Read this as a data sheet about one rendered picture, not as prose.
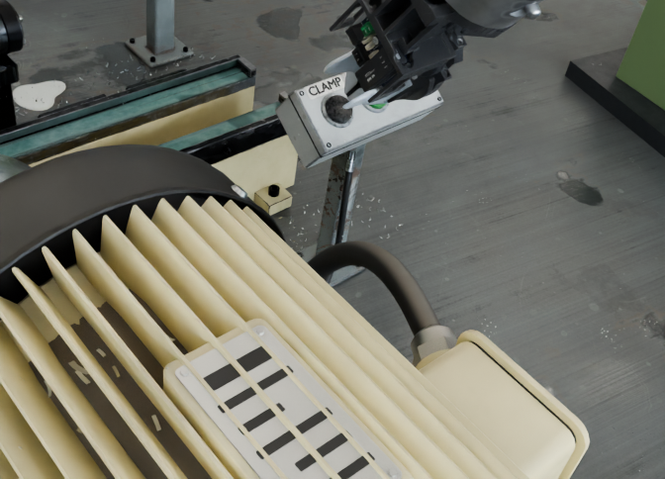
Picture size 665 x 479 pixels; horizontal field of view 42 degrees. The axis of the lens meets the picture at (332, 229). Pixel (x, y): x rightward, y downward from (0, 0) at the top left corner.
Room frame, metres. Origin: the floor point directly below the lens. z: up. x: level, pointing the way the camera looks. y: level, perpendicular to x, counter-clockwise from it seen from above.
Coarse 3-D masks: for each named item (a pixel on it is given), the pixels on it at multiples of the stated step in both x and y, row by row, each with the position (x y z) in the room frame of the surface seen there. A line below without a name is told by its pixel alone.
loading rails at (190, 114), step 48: (144, 96) 0.89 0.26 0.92; (192, 96) 0.91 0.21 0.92; (240, 96) 0.96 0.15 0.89; (0, 144) 0.75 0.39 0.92; (48, 144) 0.76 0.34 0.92; (96, 144) 0.80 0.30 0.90; (192, 144) 0.81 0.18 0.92; (240, 144) 0.84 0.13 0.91; (288, 144) 0.90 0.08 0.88; (288, 192) 0.87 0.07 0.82
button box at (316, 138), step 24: (288, 96) 0.72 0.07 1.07; (312, 96) 0.72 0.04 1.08; (432, 96) 0.80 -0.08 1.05; (288, 120) 0.72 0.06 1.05; (312, 120) 0.70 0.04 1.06; (360, 120) 0.73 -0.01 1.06; (384, 120) 0.74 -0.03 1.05; (408, 120) 0.77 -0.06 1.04; (312, 144) 0.69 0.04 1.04; (336, 144) 0.69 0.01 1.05; (360, 144) 0.75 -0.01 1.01
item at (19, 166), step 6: (0, 156) 0.48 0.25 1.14; (6, 156) 0.49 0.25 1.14; (0, 162) 0.47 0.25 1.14; (6, 162) 0.48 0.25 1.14; (12, 162) 0.48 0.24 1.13; (18, 162) 0.49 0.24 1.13; (0, 168) 0.46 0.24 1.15; (6, 168) 0.47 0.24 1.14; (12, 168) 0.47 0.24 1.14; (18, 168) 0.48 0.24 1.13; (24, 168) 0.49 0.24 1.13; (0, 174) 0.45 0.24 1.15; (6, 174) 0.46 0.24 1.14; (12, 174) 0.46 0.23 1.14; (0, 180) 0.45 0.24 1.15
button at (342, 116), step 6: (336, 96) 0.73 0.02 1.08; (342, 96) 0.73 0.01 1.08; (330, 102) 0.72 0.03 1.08; (336, 102) 0.72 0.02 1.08; (342, 102) 0.73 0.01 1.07; (330, 108) 0.72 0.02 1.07; (336, 108) 0.72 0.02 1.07; (342, 108) 0.72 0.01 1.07; (330, 114) 0.71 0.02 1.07; (336, 114) 0.71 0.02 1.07; (342, 114) 0.72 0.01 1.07; (348, 114) 0.72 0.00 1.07; (336, 120) 0.71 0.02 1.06; (342, 120) 0.71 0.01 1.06; (348, 120) 0.72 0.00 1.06
